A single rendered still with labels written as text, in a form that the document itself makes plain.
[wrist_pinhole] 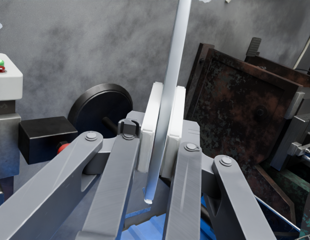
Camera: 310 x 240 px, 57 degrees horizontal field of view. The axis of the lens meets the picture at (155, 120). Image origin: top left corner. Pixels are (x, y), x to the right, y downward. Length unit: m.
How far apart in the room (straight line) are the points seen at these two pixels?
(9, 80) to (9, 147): 0.14
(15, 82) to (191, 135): 0.47
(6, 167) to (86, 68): 0.81
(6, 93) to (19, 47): 0.67
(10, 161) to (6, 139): 0.05
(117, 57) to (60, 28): 0.32
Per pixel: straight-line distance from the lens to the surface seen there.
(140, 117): 0.18
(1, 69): 0.60
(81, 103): 1.42
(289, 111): 1.56
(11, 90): 0.60
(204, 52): 1.82
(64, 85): 1.38
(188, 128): 0.18
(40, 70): 1.31
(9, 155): 0.65
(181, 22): 0.18
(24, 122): 0.62
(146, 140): 0.16
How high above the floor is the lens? 1.16
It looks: 40 degrees down
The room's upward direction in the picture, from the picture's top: 127 degrees clockwise
